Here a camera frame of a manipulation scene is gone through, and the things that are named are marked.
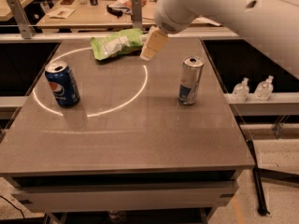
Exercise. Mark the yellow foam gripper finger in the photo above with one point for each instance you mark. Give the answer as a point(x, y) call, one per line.
point(156, 39)

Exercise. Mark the green rice chip bag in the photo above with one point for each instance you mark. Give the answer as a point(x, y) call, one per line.
point(120, 43)

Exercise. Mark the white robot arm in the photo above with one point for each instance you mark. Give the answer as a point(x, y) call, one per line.
point(270, 26)

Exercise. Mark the silver Red Bull can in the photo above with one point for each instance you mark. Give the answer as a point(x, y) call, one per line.
point(191, 72)

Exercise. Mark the black sunglasses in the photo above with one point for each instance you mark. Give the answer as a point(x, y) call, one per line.
point(114, 12)

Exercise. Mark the wooden background desk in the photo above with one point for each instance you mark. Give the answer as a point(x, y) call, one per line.
point(87, 17)

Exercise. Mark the clear sanitizer bottle left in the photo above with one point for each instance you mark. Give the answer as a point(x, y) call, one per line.
point(240, 91)

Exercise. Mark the clear sanitizer bottle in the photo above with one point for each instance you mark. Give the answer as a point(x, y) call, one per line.
point(264, 89)
point(240, 91)

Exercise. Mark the white note card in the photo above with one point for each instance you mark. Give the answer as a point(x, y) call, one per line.
point(61, 13)

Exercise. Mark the blue Pepsi can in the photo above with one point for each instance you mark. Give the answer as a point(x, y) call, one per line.
point(62, 83)

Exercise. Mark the clear sanitizer bottle right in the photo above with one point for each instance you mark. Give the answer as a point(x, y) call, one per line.
point(264, 89)

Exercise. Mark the black table leg bar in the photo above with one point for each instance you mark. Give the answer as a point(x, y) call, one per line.
point(262, 207)

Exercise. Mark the middle metal bracket post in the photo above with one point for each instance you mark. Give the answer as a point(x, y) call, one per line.
point(136, 15)

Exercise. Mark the metal bracket post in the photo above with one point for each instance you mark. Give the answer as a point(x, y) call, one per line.
point(136, 15)
point(25, 28)

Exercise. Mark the left metal bracket post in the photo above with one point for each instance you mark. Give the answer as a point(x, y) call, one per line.
point(25, 28)

